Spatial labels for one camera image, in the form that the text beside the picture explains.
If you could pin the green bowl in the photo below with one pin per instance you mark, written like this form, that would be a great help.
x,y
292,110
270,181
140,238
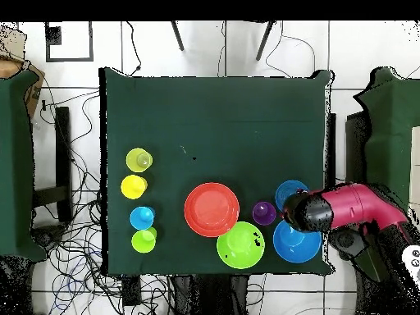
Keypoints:
x,y
241,246

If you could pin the small blue bowl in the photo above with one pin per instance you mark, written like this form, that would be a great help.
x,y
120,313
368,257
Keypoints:
x,y
284,192

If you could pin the large blue bowl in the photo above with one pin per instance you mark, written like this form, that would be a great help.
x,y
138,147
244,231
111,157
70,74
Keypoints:
x,y
295,246

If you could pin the black floor stand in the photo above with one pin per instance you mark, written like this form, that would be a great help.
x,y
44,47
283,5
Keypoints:
x,y
64,164

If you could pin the green cloth covered table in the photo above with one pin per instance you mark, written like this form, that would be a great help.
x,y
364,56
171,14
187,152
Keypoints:
x,y
390,131
16,164

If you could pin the black box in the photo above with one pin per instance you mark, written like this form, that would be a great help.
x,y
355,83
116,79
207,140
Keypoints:
x,y
356,147

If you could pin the black tripod leg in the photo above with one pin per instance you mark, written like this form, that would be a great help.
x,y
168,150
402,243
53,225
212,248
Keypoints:
x,y
264,41
177,36

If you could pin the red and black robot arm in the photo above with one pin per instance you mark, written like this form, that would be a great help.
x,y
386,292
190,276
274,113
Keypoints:
x,y
354,203

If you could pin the black power strip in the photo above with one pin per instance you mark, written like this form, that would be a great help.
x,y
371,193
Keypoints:
x,y
131,292

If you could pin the yellow cup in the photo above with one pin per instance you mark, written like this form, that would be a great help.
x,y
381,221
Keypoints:
x,y
139,160
133,187

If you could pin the orange bowl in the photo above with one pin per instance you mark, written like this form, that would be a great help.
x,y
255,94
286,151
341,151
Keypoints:
x,y
211,210

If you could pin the cardboard box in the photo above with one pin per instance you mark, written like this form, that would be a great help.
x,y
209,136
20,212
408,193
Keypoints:
x,y
34,93

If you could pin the dark green tablecloth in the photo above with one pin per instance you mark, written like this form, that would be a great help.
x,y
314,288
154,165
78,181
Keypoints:
x,y
213,115

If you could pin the black square floor frame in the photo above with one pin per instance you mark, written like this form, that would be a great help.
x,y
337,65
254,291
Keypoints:
x,y
53,35

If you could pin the blue cup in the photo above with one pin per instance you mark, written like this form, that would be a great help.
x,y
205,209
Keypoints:
x,y
141,218

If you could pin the green cup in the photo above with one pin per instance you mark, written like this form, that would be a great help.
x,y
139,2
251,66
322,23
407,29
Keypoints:
x,y
143,242

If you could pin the purple cup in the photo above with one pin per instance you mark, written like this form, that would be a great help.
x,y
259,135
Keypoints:
x,y
264,214

